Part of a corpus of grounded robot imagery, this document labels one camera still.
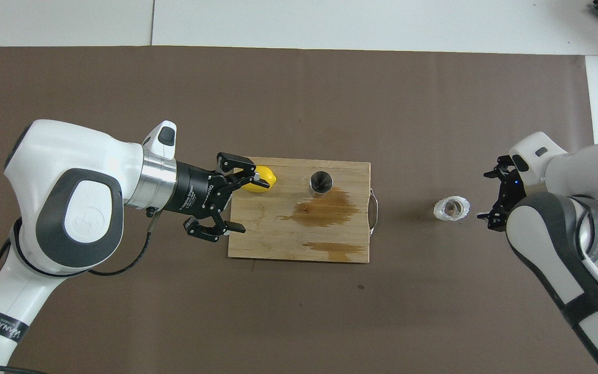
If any steel double jigger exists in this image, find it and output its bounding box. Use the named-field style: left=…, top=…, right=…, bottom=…
left=309, top=170, right=334, bottom=198

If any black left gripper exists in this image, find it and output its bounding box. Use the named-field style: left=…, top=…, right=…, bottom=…
left=166, top=152, right=271, bottom=244

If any yellow lemon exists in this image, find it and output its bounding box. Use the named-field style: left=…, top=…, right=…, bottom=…
left=241, top=165, right=277, bottom=193

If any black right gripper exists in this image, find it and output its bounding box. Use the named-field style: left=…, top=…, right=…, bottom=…
left=477, top=157, right=528, bottom=232

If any brown paper table mat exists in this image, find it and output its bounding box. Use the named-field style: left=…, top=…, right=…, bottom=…
left=0, top=46, right=598, bottom=374

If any wooden cutting board, metal handle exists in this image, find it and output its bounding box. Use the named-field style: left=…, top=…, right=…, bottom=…
left=228, top=156, right=380, bottom=263

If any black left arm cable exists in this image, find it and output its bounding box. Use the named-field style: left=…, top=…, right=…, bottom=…
left=0, top=208, right=155, bottom=374

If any clear glass cup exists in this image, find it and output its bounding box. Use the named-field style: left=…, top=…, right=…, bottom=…
left=433, top=195, right=471, bottom=223

